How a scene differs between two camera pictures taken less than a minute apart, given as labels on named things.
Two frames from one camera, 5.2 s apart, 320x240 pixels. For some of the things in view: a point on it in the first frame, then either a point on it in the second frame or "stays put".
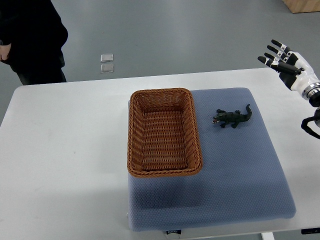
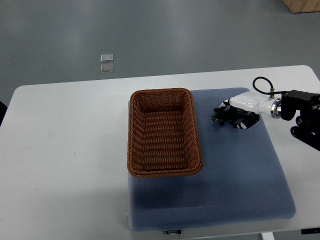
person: [36, 33] -> [3, 109]
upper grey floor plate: [108, 57] stays put
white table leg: [267, 236] stays put
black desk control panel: [310, 231] stays put
